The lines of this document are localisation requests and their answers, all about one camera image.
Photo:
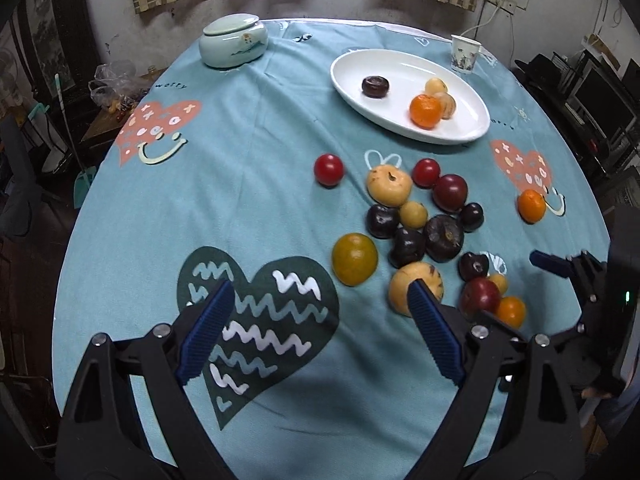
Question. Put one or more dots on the small tan round fruit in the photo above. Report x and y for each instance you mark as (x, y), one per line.
(413, 214)
(436, 85)

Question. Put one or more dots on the dark red plum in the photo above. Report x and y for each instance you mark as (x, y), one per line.
(450, 192)
(477, 295)

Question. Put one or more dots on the computer monitor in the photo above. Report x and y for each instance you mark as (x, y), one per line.
(602, 102)

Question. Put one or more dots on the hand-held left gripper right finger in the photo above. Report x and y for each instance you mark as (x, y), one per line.
(435, 330)

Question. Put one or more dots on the white ceramic plate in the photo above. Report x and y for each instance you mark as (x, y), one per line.
(390, 115)

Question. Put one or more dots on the bright red plum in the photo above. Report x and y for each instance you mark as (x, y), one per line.
(425, 172)
(328, 170)

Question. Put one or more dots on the wooden side table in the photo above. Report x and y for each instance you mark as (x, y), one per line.
(107, 122)

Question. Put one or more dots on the clear plastic bag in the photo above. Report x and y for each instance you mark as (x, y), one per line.
(112, 82)

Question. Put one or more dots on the wall socket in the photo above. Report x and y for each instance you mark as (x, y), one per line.
(507, 6)

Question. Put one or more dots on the person's right hand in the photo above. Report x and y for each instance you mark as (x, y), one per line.
(597, 394)

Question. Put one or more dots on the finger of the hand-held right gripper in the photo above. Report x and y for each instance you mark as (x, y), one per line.
(547, 261)
(580, 329)

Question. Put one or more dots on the blue printed tablecloth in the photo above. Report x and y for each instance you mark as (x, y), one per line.
(250, 160)

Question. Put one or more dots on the pale green lidded ceramic jar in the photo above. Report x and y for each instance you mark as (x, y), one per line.
(232, 42)

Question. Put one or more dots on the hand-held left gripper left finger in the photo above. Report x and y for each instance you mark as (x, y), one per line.
(207, 330)

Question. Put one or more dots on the yellow plum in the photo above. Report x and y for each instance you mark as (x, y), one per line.
(500, 282)
(354, 259)

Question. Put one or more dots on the dark purple plum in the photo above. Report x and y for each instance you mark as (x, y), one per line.
(473, 266)
(376, 86)
(407, 246)
(382, 220)
(471, 216)

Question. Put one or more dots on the printed paper cup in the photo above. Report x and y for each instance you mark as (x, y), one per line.
(465, 55)

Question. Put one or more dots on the tangerine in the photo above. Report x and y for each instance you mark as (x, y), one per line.
(511, 311)
(531, 206)
(425, 111)

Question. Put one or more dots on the large tan round fruit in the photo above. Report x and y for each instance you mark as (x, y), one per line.
(425, 274)
(389, 185)

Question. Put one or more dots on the large scarred dark plum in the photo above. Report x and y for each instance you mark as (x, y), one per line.
(444, 237)

